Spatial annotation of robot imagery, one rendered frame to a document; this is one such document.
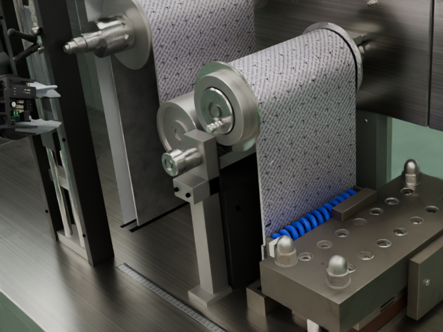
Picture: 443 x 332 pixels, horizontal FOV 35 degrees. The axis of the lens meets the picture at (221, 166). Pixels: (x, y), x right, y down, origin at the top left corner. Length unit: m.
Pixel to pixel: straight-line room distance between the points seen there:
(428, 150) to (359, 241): 2.67
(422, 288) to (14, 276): 0.76
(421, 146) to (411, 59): 2.61
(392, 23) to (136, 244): 0.65
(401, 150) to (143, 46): 2.70
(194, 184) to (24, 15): 0.43
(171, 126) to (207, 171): 0.14
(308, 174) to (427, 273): 0.25
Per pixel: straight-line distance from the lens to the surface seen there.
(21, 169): 1.86
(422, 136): 3.96
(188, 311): 1.25
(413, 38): 1.24
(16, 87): 1.05
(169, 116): 1.23
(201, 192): 1.14
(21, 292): 1.39
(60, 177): 1.40
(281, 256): 1.10
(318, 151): 1.20
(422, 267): 1.14
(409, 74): 1.26
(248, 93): 1.05
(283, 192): 1.16
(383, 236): 1.17
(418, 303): 1.18
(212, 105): 1.10
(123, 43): 1.24
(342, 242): 1.16
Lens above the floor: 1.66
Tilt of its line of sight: 27 degrees down
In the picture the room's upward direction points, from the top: 6 degrees counter-clockwise
